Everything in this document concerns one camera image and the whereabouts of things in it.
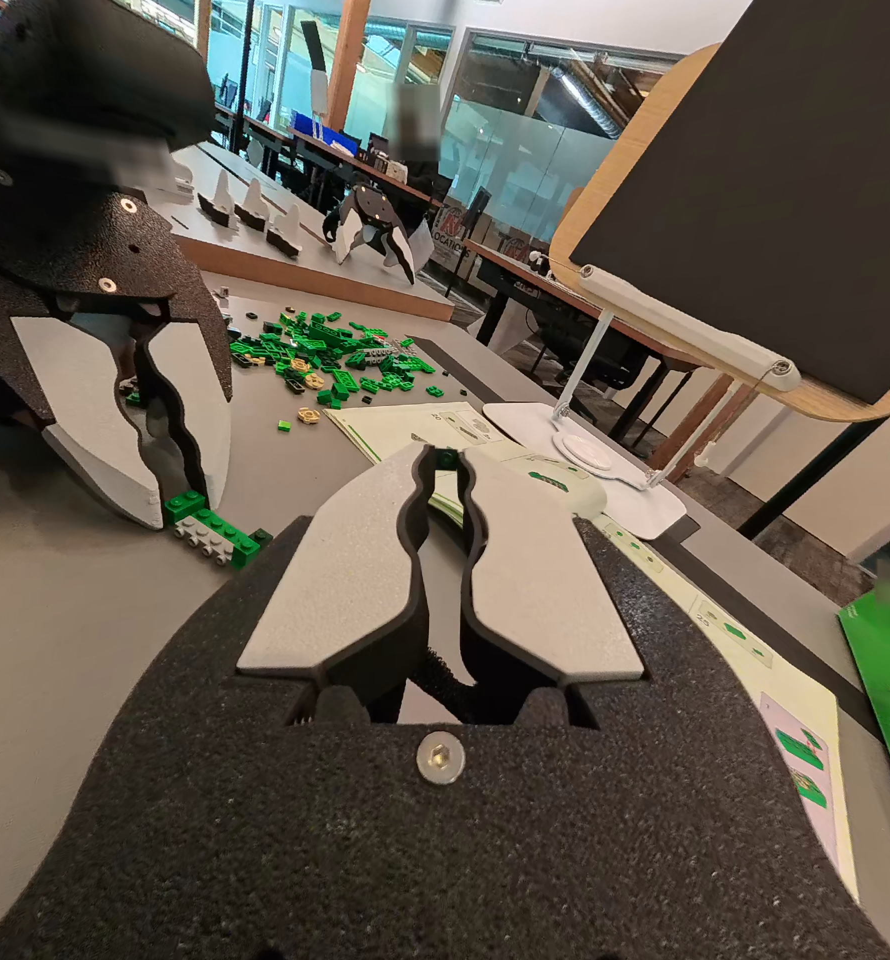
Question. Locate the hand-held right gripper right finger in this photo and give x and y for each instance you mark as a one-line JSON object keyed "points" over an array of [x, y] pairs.
{"points": [[546, 592]]}

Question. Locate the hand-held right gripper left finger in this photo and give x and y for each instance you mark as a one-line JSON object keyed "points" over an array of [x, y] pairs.
{"points": [[332, 577]]}

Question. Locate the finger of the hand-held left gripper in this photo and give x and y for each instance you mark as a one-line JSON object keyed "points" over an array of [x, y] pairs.
{"points": [[194, 390], [77, 390]]}

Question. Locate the green and grey brick assembly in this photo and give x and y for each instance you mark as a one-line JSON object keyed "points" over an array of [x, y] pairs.
{"points": [[216, 529]]}

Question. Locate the small dark green brick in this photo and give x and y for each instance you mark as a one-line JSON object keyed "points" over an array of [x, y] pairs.
{"points": [[443, 458]]}

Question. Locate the white desk lamp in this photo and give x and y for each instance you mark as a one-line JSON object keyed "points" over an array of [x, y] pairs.
{"points": [[602, 457]]}

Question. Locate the grey desk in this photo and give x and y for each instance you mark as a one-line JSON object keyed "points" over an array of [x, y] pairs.
{"points": [[77, 637]]}

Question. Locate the pile of loose green bricks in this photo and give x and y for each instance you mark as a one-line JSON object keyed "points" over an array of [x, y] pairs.
{"points": [[340, 352]]}

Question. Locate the raised wooden-edged platform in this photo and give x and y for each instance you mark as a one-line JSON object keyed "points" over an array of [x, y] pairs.
{"points": [[302, 274]]}

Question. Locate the brick instruction booklet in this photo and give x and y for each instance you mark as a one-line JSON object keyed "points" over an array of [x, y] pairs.
{"points": [[415, 427]]}

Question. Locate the spare black and grey gripper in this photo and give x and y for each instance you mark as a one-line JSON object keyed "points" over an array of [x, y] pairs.
{"points": [[374, 221]]}

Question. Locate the black board support pole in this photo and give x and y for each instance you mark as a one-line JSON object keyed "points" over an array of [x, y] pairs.
{"points": [[812, 480]]}

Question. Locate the long wooden office table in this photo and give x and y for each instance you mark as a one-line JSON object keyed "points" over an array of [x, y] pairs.
{"points": [[565, 289]]}

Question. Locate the wooden pillar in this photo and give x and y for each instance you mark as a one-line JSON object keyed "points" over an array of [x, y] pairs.
{"points": [[347, 60]]}

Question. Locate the green cardboard box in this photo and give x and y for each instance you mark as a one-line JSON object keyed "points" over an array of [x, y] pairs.
{"points": [[884, 675]]}

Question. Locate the black flat panel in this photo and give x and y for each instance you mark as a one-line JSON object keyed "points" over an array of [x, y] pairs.
{"points": [[775, 165]]}

